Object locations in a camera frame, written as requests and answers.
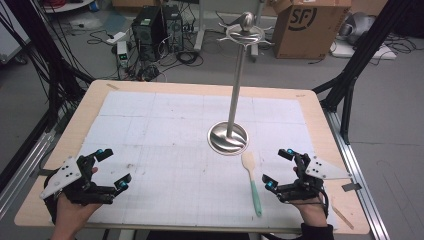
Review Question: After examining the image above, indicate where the person's left hand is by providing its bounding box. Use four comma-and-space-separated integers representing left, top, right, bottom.
52, 165, 104, 232

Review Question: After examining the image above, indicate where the black metal frame stand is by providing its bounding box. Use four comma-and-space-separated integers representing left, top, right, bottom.
312, 0, 415, 146
2, 0, 95, 133

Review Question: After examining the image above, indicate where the white gridded paper mat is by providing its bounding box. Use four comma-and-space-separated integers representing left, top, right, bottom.
49, 90, 340, 232

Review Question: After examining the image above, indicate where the large black computer tower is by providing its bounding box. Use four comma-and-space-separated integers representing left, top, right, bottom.
131, 5, 168, 63

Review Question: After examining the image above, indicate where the white stand pole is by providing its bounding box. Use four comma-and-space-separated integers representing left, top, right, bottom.
192, 0, 207, 53

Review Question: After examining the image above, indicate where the person's right hand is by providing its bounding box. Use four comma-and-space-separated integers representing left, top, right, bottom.
291, 165, 330, 228

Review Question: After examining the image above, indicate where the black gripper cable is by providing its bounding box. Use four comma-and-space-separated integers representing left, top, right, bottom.
318, 184, 332, 219

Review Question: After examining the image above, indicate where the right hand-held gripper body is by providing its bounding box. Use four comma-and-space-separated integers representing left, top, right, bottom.
275, 152, 354, 205

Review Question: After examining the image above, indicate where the white flat board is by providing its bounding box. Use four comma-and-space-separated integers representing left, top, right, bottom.
329, 39, 398, 62

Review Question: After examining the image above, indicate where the aluminium rail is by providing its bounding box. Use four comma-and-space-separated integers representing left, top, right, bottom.
322, 108, 392, 240
0, 129, 58, 219

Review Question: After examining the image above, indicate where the wooden spatula with green handle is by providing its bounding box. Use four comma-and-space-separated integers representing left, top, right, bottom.
240, 151, 264, 218

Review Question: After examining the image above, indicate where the white power strip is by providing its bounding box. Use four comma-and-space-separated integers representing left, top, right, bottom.
105, 31, 128, 46

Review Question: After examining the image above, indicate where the white device with green display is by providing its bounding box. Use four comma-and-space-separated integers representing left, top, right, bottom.
116, 40, 131, 70

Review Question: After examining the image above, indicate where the coiled black cable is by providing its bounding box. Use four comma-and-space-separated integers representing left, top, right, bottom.
174, 49, 205, 68

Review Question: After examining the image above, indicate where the white round table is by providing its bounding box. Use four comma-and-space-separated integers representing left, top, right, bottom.
42, 0, 96, 15

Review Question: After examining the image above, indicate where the thin wooden stick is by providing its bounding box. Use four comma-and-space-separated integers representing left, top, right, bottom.
331, 204, 356, 231

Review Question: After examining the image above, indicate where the grey rounded device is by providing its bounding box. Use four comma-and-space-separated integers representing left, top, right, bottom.
339, 11, 378, 46

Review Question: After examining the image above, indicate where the steel utensil rack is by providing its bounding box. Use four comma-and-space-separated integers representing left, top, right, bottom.
206, 11, 275, 157

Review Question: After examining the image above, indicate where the grey tape piece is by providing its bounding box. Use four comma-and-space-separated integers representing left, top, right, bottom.
341, 182, 363, 193

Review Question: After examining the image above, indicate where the slim black computer tower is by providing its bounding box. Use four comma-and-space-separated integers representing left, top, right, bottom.
162, 4, 185, 54

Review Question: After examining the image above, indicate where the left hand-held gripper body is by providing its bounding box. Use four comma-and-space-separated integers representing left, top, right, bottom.
39, 153, 118, 206

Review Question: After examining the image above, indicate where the brown cardboard box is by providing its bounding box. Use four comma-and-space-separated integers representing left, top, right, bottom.
271, 0, 353, 61

